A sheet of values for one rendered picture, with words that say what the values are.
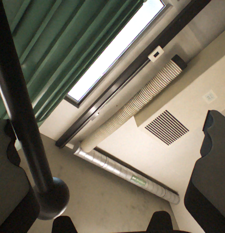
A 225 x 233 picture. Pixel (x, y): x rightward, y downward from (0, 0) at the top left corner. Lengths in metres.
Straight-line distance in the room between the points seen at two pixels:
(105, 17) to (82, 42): 0.03
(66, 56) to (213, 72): 1.58
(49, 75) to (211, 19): 1.78
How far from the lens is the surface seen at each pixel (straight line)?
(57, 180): 0.17
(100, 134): 1.90
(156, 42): 1.63
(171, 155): 2.68
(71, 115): 1.96
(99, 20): 0.18
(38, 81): 0.19
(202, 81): 1.69
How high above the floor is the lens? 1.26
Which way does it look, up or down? 22 degrees up
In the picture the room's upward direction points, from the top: 133 degrees counter-clockwise
